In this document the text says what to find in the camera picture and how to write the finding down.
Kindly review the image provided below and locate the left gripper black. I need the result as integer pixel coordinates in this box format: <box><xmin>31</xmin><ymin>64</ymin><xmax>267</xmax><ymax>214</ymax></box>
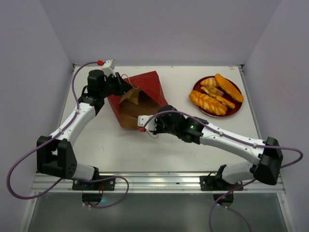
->
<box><xmin>100</xmin><ymin>72</ymin><xmax>132</xmax><ymax>98</ymax></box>

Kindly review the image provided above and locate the red paper bag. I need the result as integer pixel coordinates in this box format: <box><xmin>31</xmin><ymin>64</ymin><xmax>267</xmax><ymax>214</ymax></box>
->
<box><xmin>108</xmin><ymin>71</ymin><xmax>168</xmax><ymax>130</ymax></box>

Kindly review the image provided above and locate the braided fake bread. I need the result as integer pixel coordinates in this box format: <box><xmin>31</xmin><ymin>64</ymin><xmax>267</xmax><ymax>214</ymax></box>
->
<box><xmin>189</xmin><ymin>90</ymin><xmax>227</xmax><ymax>116</ymax></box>

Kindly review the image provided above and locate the small fake toast piece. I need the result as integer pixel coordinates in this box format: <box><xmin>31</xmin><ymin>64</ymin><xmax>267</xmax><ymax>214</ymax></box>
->
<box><xmin>201</xmin><ymin>85</ymin><xmax>224</xmax><ymax>97</ymax></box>

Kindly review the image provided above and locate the fake croissant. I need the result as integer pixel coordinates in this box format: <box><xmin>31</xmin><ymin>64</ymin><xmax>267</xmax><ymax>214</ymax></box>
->
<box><xmin>200</xmin><ymin>77</ymin><xmax>218</xmax><ymax>87</ymax></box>

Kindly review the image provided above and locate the long orange bread loaf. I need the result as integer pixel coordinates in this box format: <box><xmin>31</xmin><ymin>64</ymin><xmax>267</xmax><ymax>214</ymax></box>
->
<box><xmin>215</xmin><ymin>73</ymin><xmax>244</xmax><ymax>102</ymax></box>

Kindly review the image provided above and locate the triangular fake sandwich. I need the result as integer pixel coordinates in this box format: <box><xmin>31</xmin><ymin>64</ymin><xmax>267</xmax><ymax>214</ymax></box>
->
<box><xmin>126</xmin><ymin>92</ymin><xmax>140</xmax><ymax>105</ymax></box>

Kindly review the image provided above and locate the fake bread slice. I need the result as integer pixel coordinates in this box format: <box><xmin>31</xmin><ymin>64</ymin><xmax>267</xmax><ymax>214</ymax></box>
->
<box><xmin>216</xmin><ymin>95</ymin><xmax>235</xmax><ymax>109</ymax></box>

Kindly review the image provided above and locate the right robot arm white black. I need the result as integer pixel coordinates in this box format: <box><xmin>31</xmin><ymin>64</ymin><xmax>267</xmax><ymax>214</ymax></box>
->
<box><xmin>154</xmin><ymin>105</ymin><xmax>283</xmax><ymax>190</ymax></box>

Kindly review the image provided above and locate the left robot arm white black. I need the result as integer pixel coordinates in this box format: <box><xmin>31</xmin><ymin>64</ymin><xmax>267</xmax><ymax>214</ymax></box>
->
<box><xmin>36</xmin><ymin>70</ymin><xmax>132</xmax><ymax>190</ymax></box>

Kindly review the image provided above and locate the red round tray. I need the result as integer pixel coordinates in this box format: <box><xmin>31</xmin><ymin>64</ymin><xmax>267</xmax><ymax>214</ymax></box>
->
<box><xmin>189</xmin><ymin>73</ymin><xmax>244</xmax><ymax>118</ymax></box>

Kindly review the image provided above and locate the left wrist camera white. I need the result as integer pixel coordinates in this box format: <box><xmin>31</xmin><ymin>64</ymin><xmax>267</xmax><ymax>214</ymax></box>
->
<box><xmin>101</xmin><ymin>59</ymin><xmax>115</xmax><ymax>76</ymax></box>

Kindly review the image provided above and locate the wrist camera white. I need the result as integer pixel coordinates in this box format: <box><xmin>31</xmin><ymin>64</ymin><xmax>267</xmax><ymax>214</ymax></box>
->
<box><xmin>137</xmin><ymin>115</ymin><xmax>157</xmax><ymax>132</ymax></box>
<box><xmin>101</xmin><ymin>59</ymin><xmax>115</xmax><ymax>76</ymax></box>

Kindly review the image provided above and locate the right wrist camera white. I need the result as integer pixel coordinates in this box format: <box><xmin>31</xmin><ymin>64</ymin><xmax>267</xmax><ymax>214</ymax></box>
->
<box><xmin>137</xmin><ymin>115</ymin><xmax>157</xmax><ymax>132</ymax></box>

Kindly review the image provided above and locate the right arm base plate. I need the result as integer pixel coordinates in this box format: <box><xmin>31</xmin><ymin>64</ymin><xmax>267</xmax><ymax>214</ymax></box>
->
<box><xmin>199</xmin><ymin>165</ymin><xmax>243</xmax><ymax>191</ymax></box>

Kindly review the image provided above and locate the aluminium rail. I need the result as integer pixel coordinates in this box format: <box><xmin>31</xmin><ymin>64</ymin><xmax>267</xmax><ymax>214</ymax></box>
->
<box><xmin>30</xmin><ymin>171</ymin><xmax>285</xmax><ymax>194</ymax></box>

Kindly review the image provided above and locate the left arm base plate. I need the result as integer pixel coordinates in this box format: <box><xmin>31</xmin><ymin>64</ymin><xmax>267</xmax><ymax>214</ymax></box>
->
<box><xmin>72</xmin><ymin>176</ymin><xmax>116</xmax><ymax>191</ymax></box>

